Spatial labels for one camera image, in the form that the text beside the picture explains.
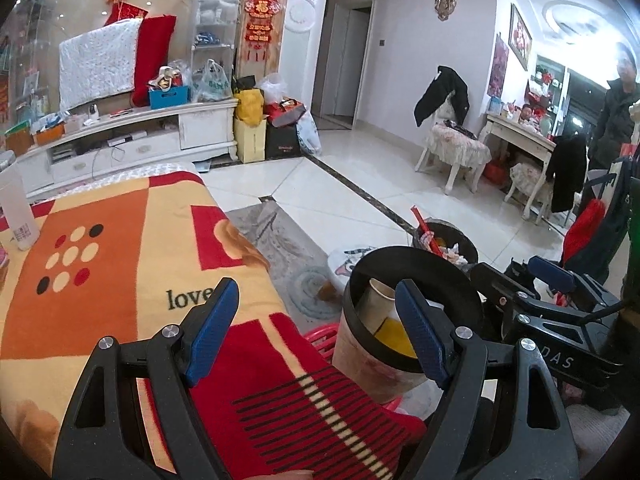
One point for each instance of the brown paper cup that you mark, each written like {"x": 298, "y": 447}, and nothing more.
{"x": 377, "y": 305}

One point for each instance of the grey thermos bottle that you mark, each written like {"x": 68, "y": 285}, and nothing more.
{"x": 17, "y": 200}

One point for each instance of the red cloth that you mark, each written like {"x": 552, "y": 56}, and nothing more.
{"x": 585, "y": 230}
{"x": 155, "y": 55}

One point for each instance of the brown box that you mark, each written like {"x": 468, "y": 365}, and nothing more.
{"x": 19, "y": 140}

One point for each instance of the red diamond wall paper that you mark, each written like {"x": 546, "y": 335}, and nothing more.
{"x": 127, "y": 14}

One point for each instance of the dark red wall poster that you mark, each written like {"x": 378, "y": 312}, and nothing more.
{"x": 498, "y": 67}

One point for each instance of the yellow plastic bag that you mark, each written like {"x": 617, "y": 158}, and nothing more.
{"x": 249, "y": 105}

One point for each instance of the dark full trash can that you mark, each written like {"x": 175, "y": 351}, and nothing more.
{"x": 467, "y": 245}

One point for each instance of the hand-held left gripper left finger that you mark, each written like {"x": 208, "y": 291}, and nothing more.
{"x": 212, "y": 330}

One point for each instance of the black coat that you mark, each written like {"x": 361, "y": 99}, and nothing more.
{"x": 567, "y": 170}

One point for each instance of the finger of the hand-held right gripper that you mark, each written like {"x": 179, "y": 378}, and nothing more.
{"x": 552, "y": 272}
{"x": 500, "y": 285}

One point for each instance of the pink plastic stool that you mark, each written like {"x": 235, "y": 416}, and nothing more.
{"x": 325, "y": 337}

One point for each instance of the blue basket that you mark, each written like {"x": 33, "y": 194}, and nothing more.
{"x": 169, "y": 97}

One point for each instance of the grey floor mat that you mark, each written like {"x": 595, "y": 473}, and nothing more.
{"x": 280, "y": 250}

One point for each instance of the pale yellow paper bag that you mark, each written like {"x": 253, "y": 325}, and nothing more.
{"x": 250, "y": 142}

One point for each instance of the red orange printed blanket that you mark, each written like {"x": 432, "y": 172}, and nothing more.
{"x": 100, "y": 285}

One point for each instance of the framed flower picture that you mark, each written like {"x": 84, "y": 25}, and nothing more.
{"x": 520, "y": 35}

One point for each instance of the white chair with lace cover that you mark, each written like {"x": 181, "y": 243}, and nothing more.
{"x": 460, "y": 147}
{"x": 527, "y": 180}

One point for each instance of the red tasselled wall hanging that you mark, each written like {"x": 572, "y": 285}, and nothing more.
{"x": 260, "y": 10}

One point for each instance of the red gift bag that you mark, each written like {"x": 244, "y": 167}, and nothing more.
{"x": 285, "y": 112}

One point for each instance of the white quilted cloth cover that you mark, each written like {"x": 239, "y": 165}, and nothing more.
{"x": 100, "y": 60}

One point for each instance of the white green plastic bag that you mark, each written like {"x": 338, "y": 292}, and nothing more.
{"x": 212, "y": 82}

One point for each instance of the white television cabinet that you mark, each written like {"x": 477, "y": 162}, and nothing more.
{"x": 205, "y": 127}

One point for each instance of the black rimmed trash bin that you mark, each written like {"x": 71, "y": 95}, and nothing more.
{"x": 365, "y": 365}

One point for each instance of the clear glass display shelf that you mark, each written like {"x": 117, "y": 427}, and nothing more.
{"x": 215, "y": 20}

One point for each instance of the black shopping bag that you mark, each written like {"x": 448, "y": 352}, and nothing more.
{"x": 282, "y": 142}

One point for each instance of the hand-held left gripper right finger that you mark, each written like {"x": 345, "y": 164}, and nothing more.
{"x": 422, "y": 330}

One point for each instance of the black jacket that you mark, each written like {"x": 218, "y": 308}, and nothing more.
{"x": 440, "y": 92}

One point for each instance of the white desk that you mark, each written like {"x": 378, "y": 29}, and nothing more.
{"x": 525, "y": 137}

